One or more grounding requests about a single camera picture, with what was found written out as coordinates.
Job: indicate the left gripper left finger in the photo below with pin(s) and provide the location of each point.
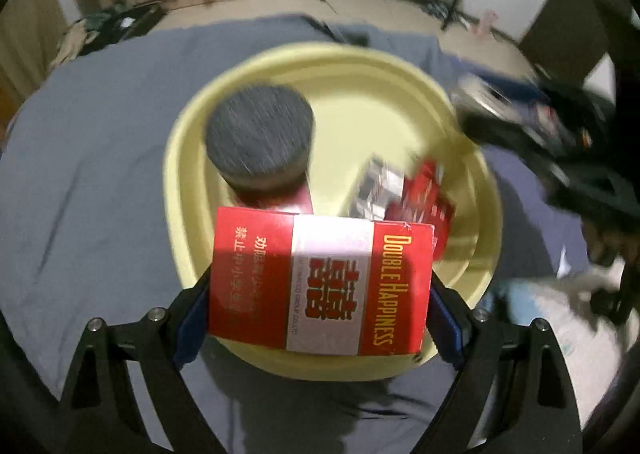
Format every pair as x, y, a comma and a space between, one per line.
124, 392

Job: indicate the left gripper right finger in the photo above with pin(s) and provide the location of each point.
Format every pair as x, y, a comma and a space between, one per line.
512, 392

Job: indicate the large red cigarette carton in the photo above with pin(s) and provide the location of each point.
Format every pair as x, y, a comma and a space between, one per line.
326, 286

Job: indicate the red box with gold print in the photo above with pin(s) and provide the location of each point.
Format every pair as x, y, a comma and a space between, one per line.
384, 193

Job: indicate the black round container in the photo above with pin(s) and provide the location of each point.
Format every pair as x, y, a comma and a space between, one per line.
259, 140

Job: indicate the grey blanket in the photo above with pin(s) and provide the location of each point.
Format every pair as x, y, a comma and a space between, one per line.
83, 234

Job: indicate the dark brown door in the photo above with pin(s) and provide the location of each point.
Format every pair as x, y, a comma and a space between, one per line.
568, 39

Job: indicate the pink bag on floor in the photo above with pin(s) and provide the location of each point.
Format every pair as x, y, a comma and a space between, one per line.
485, 23

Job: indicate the dark cloth pile on floor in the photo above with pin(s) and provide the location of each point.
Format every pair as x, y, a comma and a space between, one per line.
445, 14

